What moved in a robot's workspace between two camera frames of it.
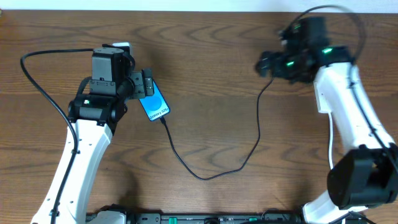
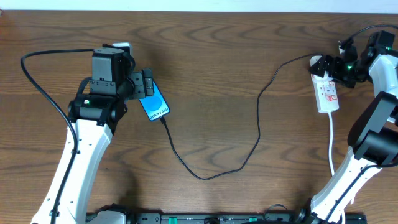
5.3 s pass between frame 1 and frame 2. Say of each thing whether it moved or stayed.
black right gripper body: moved
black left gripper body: stayed
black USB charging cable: stayed
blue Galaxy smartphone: stayed
